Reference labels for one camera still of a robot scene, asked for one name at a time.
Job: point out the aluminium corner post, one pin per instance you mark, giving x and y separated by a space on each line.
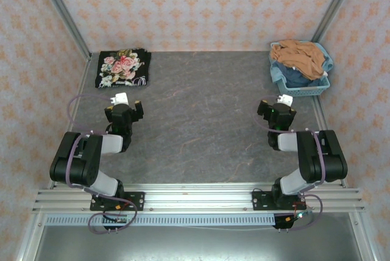
333 8
62 14

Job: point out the light blue t-shirt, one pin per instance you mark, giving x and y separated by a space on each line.
277 73

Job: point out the aluminium mounting rail beam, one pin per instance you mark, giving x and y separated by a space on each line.
198 197

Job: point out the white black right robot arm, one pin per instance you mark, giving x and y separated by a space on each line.
314 157

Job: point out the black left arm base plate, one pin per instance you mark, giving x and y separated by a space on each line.
135 201

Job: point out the black floral print t-shirt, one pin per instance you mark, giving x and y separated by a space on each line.
123 67

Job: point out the blue plastic basket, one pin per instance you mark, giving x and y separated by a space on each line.
320 88

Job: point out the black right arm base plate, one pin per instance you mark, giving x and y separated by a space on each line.
260 200

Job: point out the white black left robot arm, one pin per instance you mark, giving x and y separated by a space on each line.
91 163

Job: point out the dark blue t-shirt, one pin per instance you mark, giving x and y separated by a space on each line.
297 79

